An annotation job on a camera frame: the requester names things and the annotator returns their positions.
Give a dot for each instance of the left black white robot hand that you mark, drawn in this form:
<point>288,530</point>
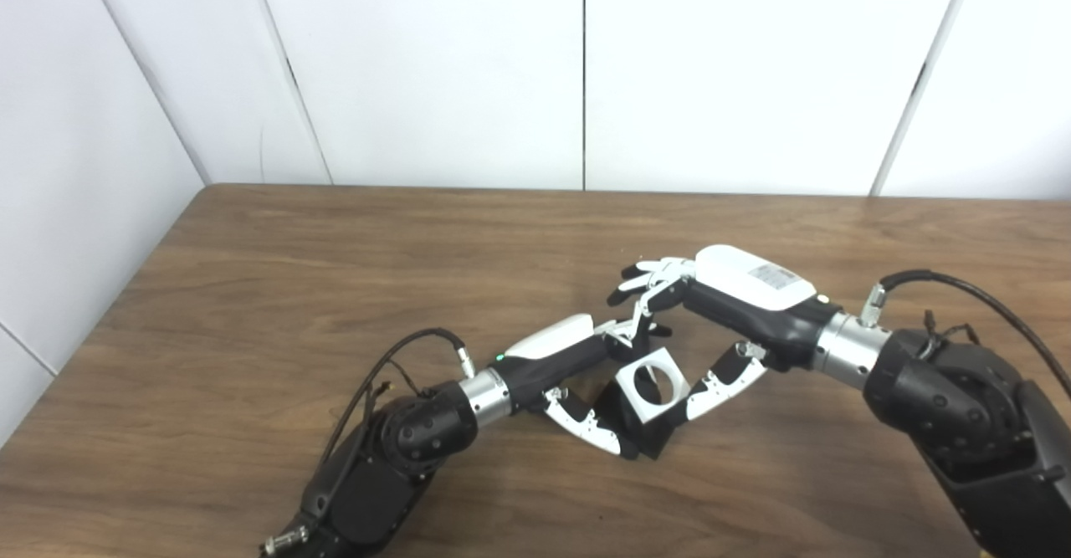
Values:
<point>548,353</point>

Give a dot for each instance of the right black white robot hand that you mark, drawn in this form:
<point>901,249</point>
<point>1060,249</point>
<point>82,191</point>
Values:
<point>753,290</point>

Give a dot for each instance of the white square piece with hole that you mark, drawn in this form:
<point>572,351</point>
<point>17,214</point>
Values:
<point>629,395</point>

